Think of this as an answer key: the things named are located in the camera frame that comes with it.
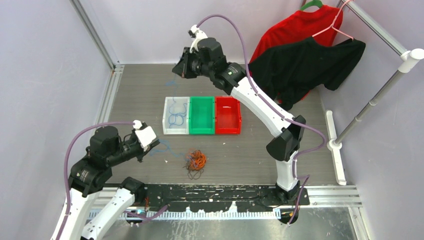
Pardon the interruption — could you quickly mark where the metal clothes rack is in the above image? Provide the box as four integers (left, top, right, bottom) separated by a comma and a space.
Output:
324, 0, 424, 186

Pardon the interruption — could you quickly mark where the white perforated cable duct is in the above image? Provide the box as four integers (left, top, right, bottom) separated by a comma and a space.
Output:
89, 210, 282, 221

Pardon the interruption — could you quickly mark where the brown cable bundle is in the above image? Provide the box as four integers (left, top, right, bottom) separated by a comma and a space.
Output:
183, 157, 206, 181

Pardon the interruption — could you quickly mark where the green plastic bin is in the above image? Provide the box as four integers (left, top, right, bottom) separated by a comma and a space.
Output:
188, 96, 216, 135

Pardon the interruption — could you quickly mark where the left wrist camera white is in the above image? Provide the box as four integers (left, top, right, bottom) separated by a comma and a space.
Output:
133, 120, 158, 151

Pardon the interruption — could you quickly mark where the red t-shirt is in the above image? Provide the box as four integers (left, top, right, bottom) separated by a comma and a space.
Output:
249, 5, 343, 63

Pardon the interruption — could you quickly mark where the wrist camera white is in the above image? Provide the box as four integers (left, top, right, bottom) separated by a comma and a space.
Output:
188, 25, 208, 53
133, 120, 158, 151

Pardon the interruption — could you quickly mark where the white plastic bin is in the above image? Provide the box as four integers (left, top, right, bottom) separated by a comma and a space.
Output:
162, 96, 190, 135

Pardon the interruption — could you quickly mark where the pink hanger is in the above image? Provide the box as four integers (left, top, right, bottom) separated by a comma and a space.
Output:
312, 0, 355, 40

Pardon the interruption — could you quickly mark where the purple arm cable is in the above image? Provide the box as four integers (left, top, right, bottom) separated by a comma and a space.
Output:
62, 120, 137, 240
197, 14, 328, 226

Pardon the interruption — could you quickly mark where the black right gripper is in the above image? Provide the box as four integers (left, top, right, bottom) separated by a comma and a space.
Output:
172, 47, 213, 80

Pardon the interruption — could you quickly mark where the blue cable in tangle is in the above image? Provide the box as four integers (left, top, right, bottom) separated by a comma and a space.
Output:
147, 139, 188, 160

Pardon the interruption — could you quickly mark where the green hanger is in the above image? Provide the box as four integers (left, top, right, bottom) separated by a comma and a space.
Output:
300, 0, 324, 11

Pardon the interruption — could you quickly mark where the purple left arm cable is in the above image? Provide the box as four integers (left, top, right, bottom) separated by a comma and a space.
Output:
62, 120, 137, 240

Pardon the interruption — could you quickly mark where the blue cable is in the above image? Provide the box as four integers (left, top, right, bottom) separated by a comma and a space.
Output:
164, 73, 180, 97
147, 139, 188, 160
165, 99, 190, 130

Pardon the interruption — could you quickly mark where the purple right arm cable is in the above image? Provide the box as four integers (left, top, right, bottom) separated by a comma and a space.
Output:
197, 14, 328, 226

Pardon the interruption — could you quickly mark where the red plastic bin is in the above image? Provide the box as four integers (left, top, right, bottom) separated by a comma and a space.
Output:
215, 96, 242, 135

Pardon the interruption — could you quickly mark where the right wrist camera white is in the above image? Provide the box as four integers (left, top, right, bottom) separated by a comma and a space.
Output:
188, 25, 208, 53

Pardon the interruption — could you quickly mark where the black t-shirt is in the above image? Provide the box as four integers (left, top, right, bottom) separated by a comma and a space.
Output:
248, 37, 366, 111

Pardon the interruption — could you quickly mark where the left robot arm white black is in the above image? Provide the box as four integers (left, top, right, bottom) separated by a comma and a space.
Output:
51, 120, 160, 240

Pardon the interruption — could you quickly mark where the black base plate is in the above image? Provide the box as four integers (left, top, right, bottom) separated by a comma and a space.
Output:
120, 183, 310, 213

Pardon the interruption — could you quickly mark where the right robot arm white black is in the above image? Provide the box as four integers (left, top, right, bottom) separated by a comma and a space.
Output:
172, 37, 306, 206

